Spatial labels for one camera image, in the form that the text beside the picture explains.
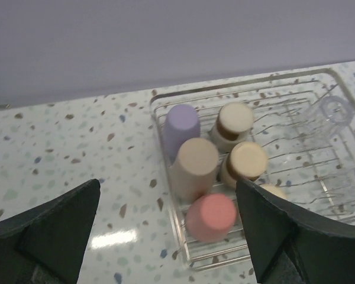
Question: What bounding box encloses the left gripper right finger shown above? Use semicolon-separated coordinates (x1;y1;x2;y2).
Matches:
235;177;355;283

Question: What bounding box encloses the steel cup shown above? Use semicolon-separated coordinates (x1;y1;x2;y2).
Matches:
260;184;287;200
219;141;269;189
210;102;254;152

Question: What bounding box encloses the red plastic cup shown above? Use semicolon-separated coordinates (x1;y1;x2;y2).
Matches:
185;193;238;243

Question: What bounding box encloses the wire dish rack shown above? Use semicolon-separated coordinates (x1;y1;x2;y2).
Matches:
150;67;355;272

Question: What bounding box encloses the clear glass cup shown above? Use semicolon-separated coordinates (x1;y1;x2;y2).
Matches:
295;96;354;146

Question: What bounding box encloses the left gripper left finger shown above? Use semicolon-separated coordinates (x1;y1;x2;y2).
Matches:
0;179;101;283

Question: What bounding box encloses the beige plastic cup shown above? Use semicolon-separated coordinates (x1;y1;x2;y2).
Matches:
170;138;220;203

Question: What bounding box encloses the purple plastic cup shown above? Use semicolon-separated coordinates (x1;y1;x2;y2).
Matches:
162;104;201;161

